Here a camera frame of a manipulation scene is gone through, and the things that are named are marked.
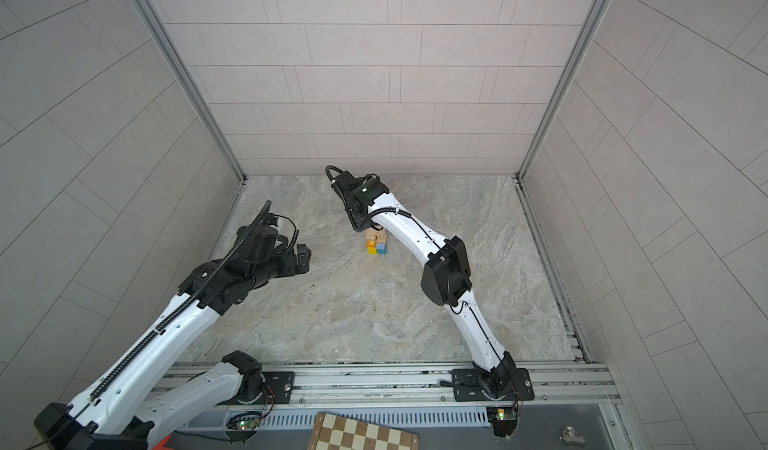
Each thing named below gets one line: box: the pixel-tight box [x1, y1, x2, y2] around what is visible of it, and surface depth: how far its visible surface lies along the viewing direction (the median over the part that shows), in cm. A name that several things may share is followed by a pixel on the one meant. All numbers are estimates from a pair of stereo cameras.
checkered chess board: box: [307, 412, 419, 450], surface depth 64 cm
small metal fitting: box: [559, 425, 586, 447], surface depth 65 cm
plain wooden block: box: [365, 227, 387, 244], surface depth 92 cm
